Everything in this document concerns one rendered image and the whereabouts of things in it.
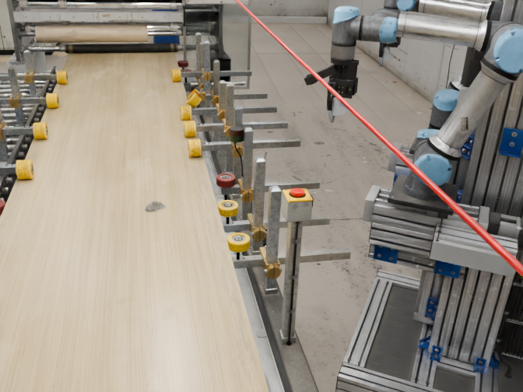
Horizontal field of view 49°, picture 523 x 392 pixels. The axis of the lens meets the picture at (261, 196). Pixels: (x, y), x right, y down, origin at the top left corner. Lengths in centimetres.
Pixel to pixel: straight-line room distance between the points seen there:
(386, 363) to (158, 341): 127
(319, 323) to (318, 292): 27
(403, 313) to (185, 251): 132
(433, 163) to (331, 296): 156
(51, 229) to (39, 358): 66
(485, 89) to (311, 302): 175
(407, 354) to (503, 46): 143
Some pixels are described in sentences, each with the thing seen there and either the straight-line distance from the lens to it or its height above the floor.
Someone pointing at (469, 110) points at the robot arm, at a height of 141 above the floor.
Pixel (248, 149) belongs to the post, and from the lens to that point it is 231.
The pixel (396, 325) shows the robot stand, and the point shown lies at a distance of 279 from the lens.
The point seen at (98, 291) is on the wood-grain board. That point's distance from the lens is 177.
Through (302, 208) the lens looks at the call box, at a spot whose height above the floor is 120.
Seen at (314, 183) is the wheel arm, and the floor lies 86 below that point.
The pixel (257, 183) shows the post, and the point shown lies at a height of 102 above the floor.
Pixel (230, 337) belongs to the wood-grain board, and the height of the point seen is 90.
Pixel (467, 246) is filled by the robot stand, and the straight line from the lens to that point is 202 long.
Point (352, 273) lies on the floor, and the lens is 346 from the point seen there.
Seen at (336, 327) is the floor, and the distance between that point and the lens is 305.
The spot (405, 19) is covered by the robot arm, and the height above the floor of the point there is 163.
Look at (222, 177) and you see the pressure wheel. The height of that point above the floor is 91.
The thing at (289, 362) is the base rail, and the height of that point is 70.
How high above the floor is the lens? 193
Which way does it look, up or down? 27 degrees down
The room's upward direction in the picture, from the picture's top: 2 degrees clockwise
